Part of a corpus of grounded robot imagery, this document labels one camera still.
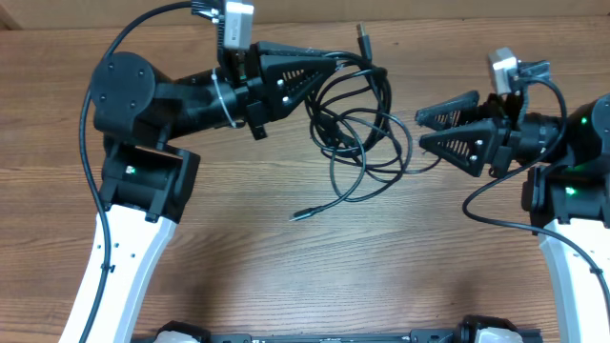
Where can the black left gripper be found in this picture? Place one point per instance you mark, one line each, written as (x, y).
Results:
(279, 101)

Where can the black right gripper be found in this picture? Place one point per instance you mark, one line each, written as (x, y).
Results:
(481, 135)

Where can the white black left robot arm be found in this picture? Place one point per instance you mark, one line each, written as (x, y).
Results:
(146, 181)

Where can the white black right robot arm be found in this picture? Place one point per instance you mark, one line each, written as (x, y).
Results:
(566, 191)

